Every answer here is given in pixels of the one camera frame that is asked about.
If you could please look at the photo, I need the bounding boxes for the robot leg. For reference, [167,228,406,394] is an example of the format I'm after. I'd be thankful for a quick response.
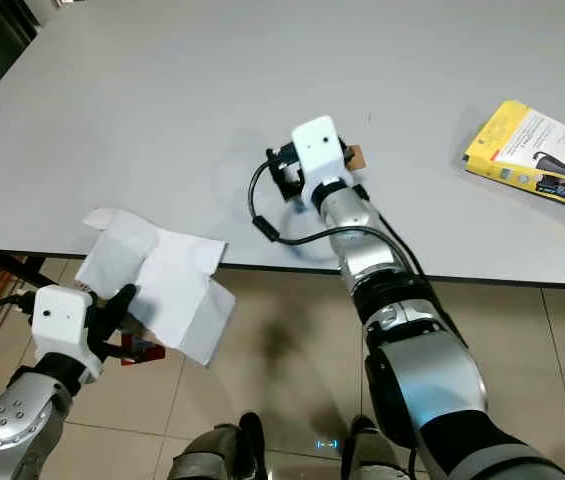
[340,415,413,480]
[170,412,269,480]

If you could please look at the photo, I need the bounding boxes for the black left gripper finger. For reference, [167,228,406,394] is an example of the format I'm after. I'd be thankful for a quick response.
[98,284,139,329]

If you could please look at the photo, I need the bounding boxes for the robot left leg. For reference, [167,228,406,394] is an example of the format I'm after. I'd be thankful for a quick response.
[170,412,269,480]

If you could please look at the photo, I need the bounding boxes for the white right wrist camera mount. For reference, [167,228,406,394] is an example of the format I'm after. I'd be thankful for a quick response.
[289,114,354,198]

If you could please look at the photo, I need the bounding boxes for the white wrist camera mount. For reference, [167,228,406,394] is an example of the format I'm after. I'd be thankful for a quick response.
[289,114,354,198]
[31,284,99,387]

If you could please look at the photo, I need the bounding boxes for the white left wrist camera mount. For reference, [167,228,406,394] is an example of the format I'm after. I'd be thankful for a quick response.
[31,284,99,387]

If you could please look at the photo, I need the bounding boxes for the brown cardboard piece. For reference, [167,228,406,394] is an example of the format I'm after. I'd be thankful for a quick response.
[340,142,366,173]

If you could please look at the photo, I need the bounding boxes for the white table black legs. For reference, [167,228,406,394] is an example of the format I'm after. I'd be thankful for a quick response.
[0,0,565,296]

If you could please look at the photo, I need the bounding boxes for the robot right leg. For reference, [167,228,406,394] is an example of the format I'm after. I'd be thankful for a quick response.
[340,415,413,480]

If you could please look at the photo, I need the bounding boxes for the yellow product box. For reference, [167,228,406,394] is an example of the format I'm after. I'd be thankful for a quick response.
[465,100,565,218]

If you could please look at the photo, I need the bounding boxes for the white paper sheet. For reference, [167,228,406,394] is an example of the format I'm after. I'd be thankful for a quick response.
[84,208,236,367]

